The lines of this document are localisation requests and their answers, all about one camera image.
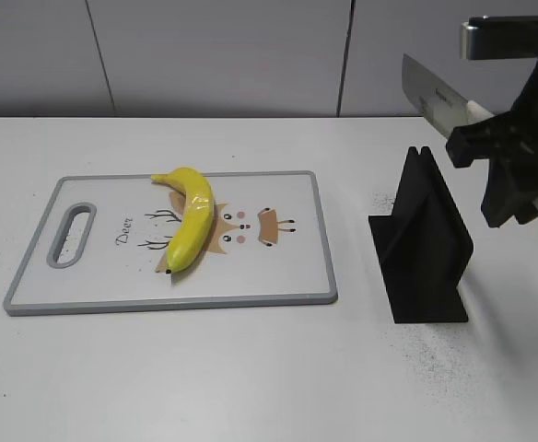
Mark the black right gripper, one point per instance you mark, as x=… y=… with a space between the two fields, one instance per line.
x=510 y=143

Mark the yellow plastic banana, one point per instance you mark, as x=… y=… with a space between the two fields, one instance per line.
x=197 y=216

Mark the black knife stand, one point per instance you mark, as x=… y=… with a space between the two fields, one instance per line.
x=423 y=245

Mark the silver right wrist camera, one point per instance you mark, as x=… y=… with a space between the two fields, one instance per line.
x=495 y=38

